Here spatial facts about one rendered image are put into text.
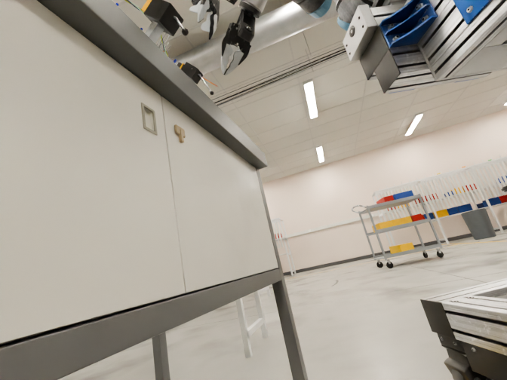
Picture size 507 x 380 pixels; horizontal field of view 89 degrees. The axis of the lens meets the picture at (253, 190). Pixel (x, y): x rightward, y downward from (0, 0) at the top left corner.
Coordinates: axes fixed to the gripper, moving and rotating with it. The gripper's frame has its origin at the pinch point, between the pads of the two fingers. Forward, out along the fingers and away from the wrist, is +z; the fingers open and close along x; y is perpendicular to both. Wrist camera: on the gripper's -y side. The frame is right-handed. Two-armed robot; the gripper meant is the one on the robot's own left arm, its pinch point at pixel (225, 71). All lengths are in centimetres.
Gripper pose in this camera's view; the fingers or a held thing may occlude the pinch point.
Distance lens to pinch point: 95.7
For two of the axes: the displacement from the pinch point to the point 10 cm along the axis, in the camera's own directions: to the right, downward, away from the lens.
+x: -8.7, -2.8, -4.1
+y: -2.3, -5.1, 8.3
